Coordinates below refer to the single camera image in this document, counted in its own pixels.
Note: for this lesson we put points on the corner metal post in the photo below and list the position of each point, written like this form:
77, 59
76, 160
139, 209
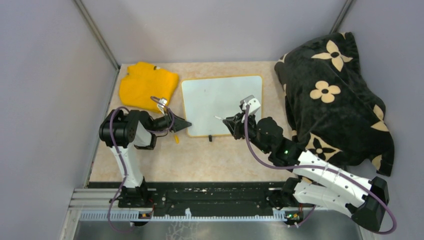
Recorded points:
341, 16
93, 28

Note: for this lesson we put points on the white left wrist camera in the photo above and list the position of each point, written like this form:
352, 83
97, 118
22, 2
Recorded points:
161, 105

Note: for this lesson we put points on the yellow framed whiteboard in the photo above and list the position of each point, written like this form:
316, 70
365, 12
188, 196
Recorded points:
204, 98

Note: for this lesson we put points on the black floral blanket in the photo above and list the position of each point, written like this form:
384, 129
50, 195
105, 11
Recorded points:
329, 106

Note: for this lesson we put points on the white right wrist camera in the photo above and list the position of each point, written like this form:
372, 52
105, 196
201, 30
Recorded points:
250, 104

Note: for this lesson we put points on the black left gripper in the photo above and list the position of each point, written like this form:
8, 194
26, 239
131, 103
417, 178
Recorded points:
180, 123

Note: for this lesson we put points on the right corner metal post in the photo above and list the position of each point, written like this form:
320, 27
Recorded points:
341, 16

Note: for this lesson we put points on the yellow folded cloth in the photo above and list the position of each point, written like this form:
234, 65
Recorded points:
145, 80

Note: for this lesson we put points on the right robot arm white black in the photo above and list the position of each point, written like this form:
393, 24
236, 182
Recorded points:
363, 200

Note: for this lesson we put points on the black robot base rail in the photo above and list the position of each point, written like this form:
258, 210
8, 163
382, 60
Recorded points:
206, 201

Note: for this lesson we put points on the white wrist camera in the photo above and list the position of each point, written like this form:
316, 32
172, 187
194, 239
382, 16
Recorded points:
161, 105
250, 104

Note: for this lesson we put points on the yellow marker cap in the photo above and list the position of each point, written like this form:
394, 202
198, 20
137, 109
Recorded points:
176, 139

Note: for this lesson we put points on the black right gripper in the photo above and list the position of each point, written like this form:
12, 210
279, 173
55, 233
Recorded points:
235, 124

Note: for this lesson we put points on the left corner metal post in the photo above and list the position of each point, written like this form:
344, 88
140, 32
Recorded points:
93, 28

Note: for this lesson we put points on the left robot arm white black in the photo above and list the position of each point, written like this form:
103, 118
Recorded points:
125, 132

